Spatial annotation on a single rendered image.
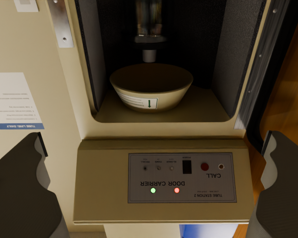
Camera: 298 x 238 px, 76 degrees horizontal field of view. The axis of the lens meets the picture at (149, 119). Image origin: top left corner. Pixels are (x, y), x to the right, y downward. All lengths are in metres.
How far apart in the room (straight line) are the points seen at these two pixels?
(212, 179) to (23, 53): 0.77
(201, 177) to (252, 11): 0.28
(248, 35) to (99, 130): 0.30
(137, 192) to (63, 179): 0.91
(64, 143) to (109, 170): 0.69
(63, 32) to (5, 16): 0.56
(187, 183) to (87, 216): 0.18
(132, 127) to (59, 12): 0.21
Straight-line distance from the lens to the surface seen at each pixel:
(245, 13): 0.37
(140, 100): 0.35
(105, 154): 0.37
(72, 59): 0.33
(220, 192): 0.38
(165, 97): 0.35
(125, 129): 0.37
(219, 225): 0.42
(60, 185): 1.30
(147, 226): 0.64
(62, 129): 0.98
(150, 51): 0.39
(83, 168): 0.38
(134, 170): 0.36
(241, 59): 0.35
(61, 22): 0.32
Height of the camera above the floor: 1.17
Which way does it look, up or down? 33 degrees up
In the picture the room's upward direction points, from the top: 180 degrees clockwise
